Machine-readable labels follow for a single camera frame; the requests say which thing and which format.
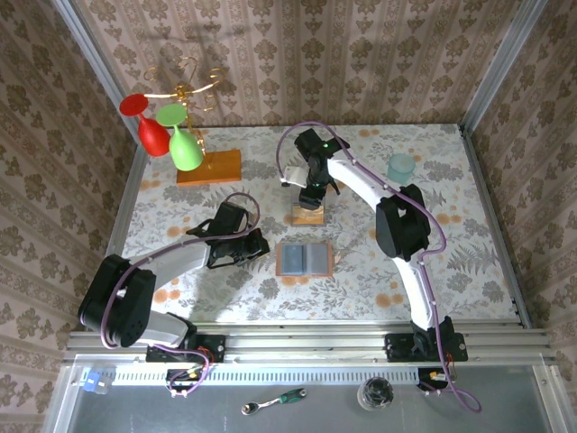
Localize blue card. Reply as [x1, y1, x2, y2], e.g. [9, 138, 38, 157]
[283, 245, 305, 273]

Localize fern print tablecloth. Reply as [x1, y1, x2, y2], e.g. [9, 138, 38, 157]
[104, 124, 520, 324]

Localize green plastic wine glass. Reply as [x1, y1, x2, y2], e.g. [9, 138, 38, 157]
[155, 103, 205, 171]

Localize teal plastic cup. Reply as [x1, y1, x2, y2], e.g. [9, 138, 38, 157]
[386, 152, 417, 185]

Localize red plastic wine glass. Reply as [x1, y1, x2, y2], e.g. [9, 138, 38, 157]
[119, 93, 171, 158]

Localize black connector block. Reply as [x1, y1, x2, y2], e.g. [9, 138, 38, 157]
[417, 367, 452, 392]
[165, 367, 205, 392]

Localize clear jar dark contents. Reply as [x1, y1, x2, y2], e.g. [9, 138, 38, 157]
[356, 377, 395, 411]

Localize grey metal shelf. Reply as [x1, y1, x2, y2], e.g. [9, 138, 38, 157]
[44, 354, 577, 433]

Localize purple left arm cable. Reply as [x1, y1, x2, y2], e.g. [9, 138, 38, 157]
[79, 192, 261, 398]

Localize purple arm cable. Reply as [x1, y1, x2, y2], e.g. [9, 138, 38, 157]
[275, 120, 482, 414]
[79, 192, 261, 398]

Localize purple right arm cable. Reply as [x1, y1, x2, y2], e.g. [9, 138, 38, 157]
[275, 120, 482, 414]

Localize gold wire rack wooden base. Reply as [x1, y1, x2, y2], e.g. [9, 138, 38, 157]
[143, 56, 243, 187]

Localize aluminium mounting rail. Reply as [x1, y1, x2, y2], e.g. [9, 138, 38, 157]
[62, 327, 558, 365]

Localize aluminium table side rail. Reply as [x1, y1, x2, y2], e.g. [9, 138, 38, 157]
[457, 125, 533, 328]
[84, 143, 150, 333]

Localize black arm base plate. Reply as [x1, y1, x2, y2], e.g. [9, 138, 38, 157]
[146, 334, 226, 364]
[385, 332, 469, 364]

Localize white slotted cable duct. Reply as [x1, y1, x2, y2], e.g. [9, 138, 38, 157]
[112, 367, 423, 387]

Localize green handled ratchet wrench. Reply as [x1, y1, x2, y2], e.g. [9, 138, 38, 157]
[241, 388, 307, 416]

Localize aluminium frame post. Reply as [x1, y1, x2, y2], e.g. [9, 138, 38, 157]
[51, 0, 139, 145]
[458, 0, 551, 132]

